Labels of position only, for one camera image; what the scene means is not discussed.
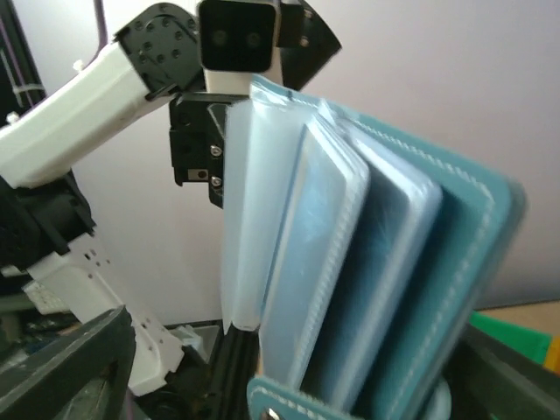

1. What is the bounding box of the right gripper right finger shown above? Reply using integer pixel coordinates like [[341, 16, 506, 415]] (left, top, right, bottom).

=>
[[443, 325, 559, 420]]

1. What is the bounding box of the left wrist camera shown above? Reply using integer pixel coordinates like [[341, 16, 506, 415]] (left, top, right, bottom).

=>
[[197, 1, 284, 95]]

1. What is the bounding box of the yellow bin left group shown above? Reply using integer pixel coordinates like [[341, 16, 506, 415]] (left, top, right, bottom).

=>
[[542, 336, 560, 375]]

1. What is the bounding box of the blue leather card holder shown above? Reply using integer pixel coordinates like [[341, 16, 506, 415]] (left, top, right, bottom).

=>
[[221, 76, 525, 419]]

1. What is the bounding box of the green storage bin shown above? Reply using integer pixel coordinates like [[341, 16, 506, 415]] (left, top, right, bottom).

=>
[[470, 311, 552, 365]]

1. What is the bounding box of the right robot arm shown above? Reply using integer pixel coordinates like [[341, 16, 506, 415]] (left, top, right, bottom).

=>
[[1, 175, 559, 419]]

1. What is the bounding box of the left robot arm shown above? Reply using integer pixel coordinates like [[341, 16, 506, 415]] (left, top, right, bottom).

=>
[[1, 1, 341, 204]]

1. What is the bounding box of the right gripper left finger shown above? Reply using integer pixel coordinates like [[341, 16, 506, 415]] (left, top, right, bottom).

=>
[[1, 306, 136, 419]]

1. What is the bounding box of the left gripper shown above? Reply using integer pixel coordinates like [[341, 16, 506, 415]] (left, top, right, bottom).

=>
[[169, 92, 249, 208]]

